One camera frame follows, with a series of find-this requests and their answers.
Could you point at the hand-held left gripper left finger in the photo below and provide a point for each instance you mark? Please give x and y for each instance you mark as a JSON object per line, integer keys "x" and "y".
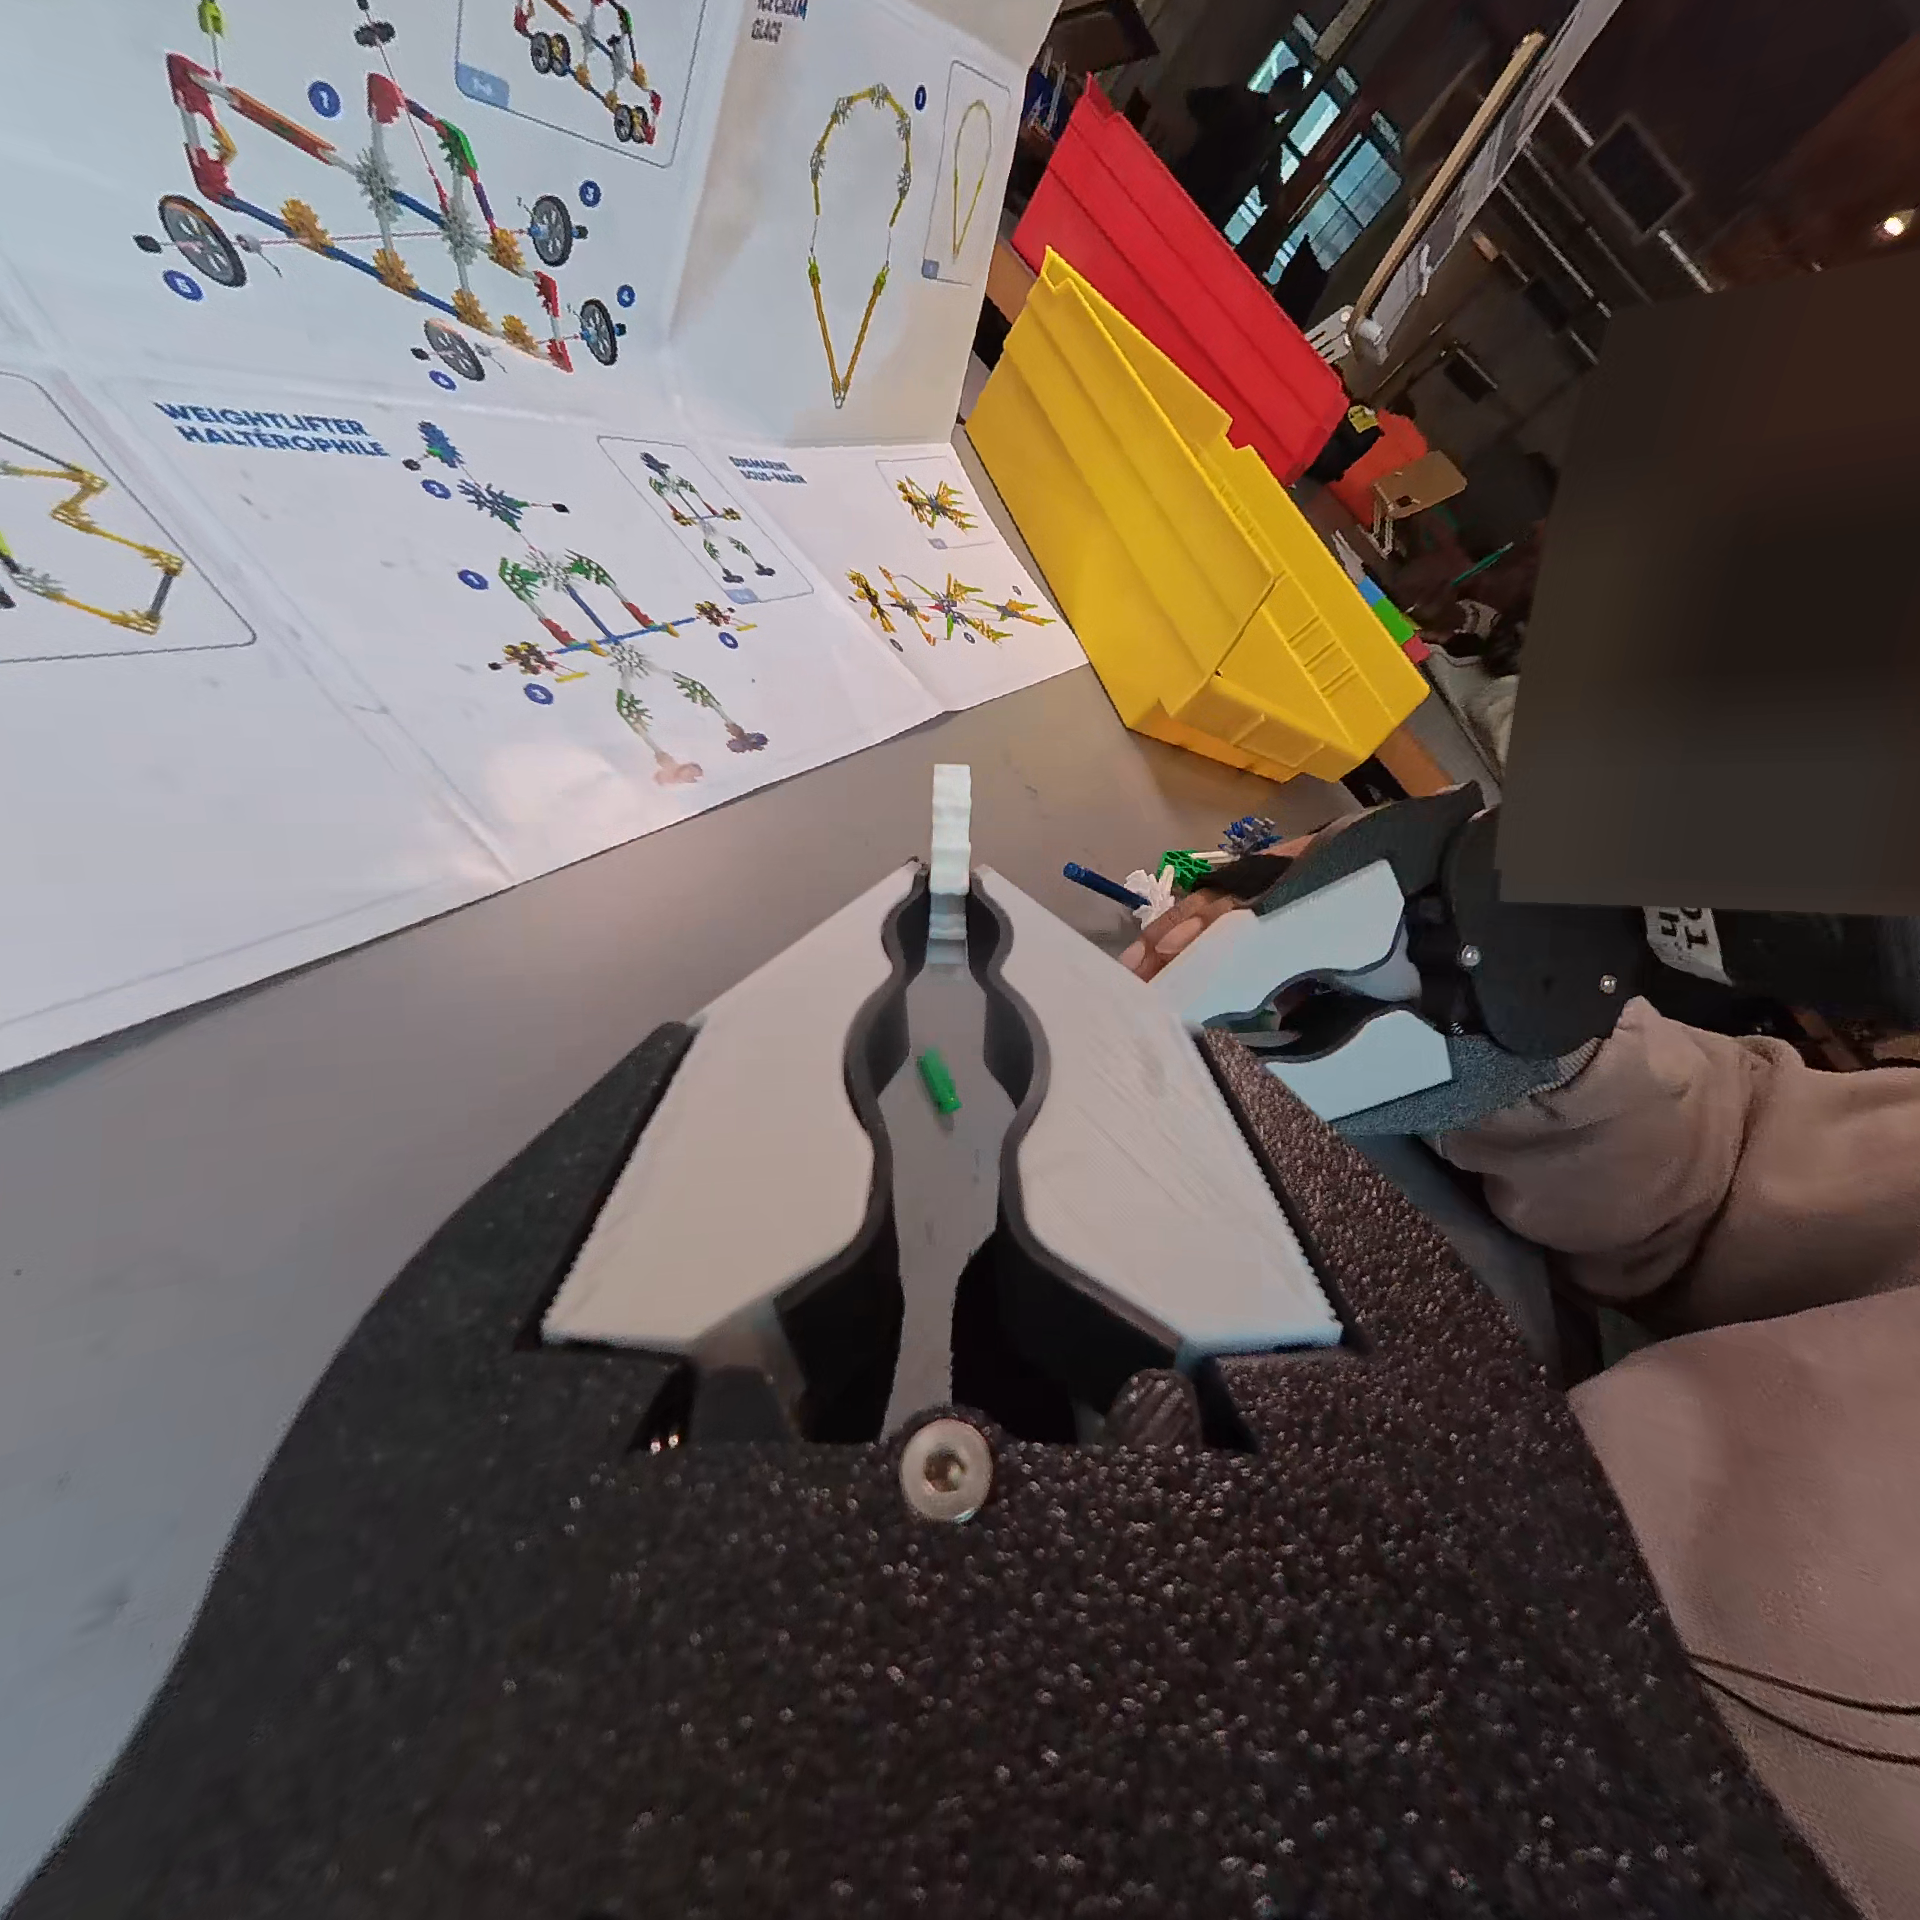
{"x": 736, "y": 1187}

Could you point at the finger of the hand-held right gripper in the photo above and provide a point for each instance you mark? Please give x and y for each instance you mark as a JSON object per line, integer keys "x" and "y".
{"x": 1292, "y": 946}
{"x": 1373, "y": 1072}

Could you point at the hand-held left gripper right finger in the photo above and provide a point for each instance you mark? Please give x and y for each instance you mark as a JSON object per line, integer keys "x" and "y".
{"x": 1170, "y": 1187}

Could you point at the blue toy rod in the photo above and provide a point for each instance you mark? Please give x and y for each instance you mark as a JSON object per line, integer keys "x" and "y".
{"x": 1247, "y": 833}
{"x": 1104, "y": 886}

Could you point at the white snowflake toy connector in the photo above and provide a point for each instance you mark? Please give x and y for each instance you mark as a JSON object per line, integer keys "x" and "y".
{"x": 949, "y": 841}

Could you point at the yellow plastic bin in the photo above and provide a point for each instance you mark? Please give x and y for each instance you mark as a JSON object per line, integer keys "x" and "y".
{"x": 1200, "y": 539}

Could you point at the person's right forearm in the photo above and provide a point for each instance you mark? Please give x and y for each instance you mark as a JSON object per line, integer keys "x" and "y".
{"x": 1709, "y": 1155}

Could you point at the grey desk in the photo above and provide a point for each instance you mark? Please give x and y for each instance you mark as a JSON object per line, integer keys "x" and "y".
{"x": 331, "y": 1142}

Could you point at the orange object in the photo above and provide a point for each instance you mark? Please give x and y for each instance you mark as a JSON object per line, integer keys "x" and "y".
{"x": 1381, "y": 457}

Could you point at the printed instruction sheet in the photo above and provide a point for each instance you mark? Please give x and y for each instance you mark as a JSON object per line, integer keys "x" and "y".
{"x": 362, "y": 601}

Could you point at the red plastic bins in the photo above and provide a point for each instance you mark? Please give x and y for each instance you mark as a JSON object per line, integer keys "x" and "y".
{"x": 1187, "y": 257}

